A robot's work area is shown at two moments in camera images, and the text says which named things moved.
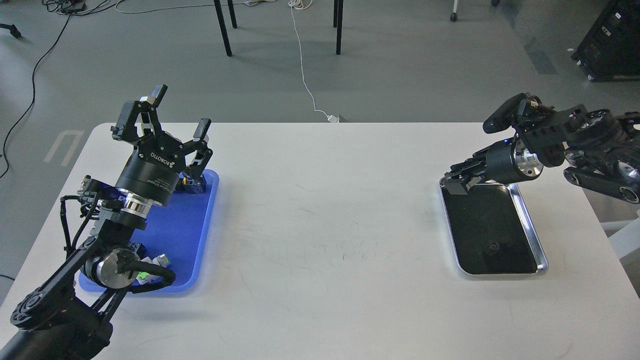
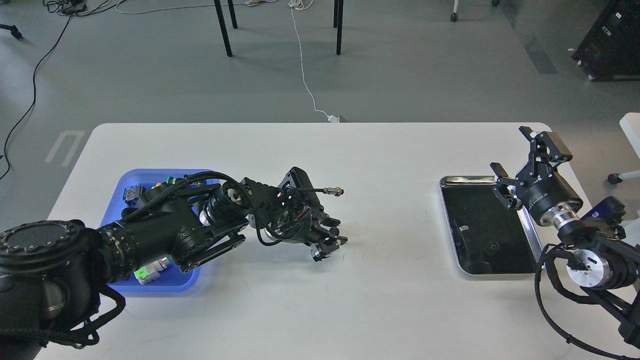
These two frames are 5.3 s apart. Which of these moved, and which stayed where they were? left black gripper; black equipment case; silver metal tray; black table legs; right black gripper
Moved: right black gripper; left black gripper
Stayed: black table legs; silver metal tray; black equipment case
